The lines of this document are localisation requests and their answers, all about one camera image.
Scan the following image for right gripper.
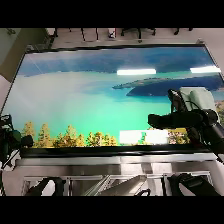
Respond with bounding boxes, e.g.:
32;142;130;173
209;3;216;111
147;112;183;130

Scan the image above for black chair base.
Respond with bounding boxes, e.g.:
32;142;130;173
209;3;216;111
120;27;157;41
172;27;195;36

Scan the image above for black cable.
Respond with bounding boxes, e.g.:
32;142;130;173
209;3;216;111
135;187;152;197

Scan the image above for silver frame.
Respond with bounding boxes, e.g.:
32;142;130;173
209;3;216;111
2;152;224;197

